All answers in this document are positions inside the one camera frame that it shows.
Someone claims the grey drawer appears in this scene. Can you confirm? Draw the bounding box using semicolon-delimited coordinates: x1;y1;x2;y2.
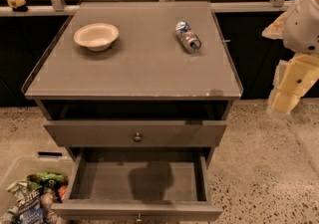
44;119;226;147
53;148;222;222

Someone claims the grey drawer cabinet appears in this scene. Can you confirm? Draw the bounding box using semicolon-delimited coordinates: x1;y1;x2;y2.
21;1;244;169

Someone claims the grey top drawer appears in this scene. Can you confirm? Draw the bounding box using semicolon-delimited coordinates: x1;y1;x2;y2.
44;119;226;147

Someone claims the white green snack bag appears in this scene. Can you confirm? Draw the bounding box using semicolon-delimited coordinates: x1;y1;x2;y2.
6;180;43;202

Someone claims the blue snack bag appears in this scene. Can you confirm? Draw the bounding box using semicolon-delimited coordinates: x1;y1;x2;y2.
18;194;44;224

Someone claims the yellow black object on ledge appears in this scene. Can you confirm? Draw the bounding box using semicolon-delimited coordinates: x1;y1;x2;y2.
7;0;28;12

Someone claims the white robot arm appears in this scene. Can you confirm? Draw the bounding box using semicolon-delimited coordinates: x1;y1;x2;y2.
262;0;319;117

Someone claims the crushed blue silver can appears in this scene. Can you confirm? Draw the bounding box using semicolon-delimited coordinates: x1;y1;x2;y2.
175;21;201;54

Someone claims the white paper bowl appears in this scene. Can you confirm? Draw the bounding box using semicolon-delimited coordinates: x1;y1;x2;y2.
74;23;119;52

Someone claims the clear plastic bin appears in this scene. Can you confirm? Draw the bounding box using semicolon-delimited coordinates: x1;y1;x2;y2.
0;157;73;224

